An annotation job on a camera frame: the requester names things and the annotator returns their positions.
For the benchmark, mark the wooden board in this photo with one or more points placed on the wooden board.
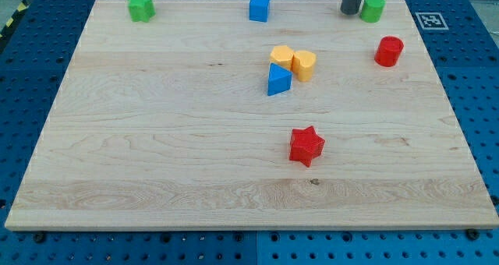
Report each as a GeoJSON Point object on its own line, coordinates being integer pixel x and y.
{"type": "Point", "coordinates": [167, 126]}

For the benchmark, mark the blue triangle block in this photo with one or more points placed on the blue triangle block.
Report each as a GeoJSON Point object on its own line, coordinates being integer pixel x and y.
{"type": "Point", "coordinates": [279, 79]}

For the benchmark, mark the red star block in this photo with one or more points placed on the red star block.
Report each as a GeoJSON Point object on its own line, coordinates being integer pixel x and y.
{"type": "Point", "coordinates": [305, 145]}

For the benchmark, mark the yellow hexagon block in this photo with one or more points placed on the yellow hexagon block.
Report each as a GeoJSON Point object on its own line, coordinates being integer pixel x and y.
{"type": "Point", "coordinates": [282, 55]}

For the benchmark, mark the yellow heart block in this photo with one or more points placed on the yellow heart block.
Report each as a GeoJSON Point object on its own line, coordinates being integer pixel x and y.
{"type": "Point", "coordinates": [303, 64]}

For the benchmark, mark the blue cube block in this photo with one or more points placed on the blue cube block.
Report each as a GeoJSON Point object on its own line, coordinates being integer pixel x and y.
{"type": "Point", "coordinates": [259, 10]}

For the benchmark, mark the green star block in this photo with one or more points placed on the green star block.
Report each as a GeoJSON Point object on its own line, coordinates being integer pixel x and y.
{"type": "Point", "coordinates": [141, 10]}

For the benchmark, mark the green cylinder block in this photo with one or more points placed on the green cylinder block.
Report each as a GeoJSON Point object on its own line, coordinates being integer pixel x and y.
{"type": "Point", "coordinates": [372, 10]}

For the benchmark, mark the white fiducial marker tag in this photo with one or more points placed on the white fiducial marker tag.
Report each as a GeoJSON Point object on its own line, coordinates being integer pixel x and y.
{"type": "Point", "coordinates": [431, 21]}

